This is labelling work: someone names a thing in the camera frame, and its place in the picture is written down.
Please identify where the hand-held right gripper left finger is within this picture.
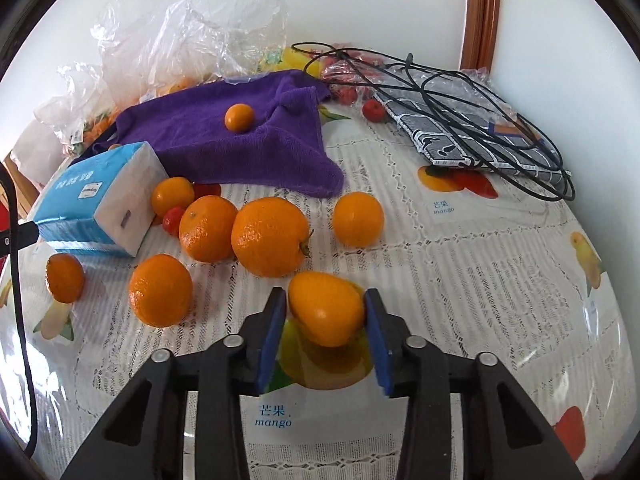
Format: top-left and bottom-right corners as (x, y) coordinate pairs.
(60, 287), (288, 480)

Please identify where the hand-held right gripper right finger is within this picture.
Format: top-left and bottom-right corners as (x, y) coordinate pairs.
(363, 288), (586, 480)

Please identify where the orange kumquat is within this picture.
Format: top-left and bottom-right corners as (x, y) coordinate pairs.
(151, 176), (196, 219)
(332, 192), (385, 248)
(287, 271), (366, 348)
(224, 103), (256, 134)
(45, 253), (86, 304)

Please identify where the mandarin orange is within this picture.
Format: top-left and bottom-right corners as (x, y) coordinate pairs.
(128, 254), (194, 328)
(230, 197), (313, 278)
(178, 195), (239, 263)

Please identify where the blue tissue pack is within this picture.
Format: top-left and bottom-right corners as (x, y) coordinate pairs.
(25, 141), (170, 258)

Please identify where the fruit print tablecloth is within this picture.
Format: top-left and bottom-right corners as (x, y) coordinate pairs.
(0, 45), (640, 480)

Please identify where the clear plastic bag of mandarins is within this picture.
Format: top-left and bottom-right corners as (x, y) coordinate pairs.
(32, 62), (123, 153)

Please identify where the small red fruit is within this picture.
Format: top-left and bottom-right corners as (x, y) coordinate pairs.
(361, 99), (387, 123)
(162, 206), (187, 237)

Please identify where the purple towel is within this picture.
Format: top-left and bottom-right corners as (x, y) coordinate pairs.
(112, 69), (346, 197)

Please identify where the checked pouch in clear wrap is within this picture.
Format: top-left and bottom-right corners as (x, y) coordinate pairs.
(372, 67), (571, 176)

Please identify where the clear plastic bag of kumquats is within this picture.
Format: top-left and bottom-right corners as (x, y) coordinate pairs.
(92, 0), (291, 96)

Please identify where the bag of small red fruit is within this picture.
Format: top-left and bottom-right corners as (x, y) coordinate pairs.
(305, 45), (396, 106)

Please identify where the bag of yellow fruit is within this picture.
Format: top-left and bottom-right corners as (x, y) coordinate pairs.
(260, 47), (321, 75)

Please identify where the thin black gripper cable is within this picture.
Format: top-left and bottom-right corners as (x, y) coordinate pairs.
(0, 164), (40, 457)

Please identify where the black wire basket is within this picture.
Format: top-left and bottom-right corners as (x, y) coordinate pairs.
(290, 42), (573, 202)

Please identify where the brown wooden frame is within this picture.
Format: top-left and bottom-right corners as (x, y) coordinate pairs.
(462, 0), (502, 72)

